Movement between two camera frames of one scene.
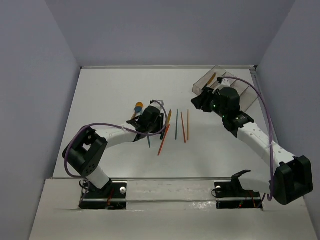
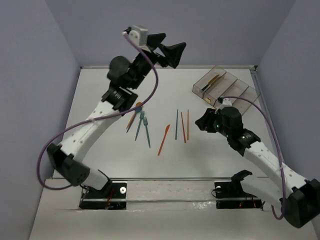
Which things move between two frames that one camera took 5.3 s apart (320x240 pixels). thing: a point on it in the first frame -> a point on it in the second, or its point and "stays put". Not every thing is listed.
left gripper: x=157 y=127 -> x=155 y=53
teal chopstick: x=176 y=124 stays put
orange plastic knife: x=165 y=134 stays put
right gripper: x=208 y=94 -> x=207 y=121
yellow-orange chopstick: x=188 y=125 stays put
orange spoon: x=138 y=104 stays put
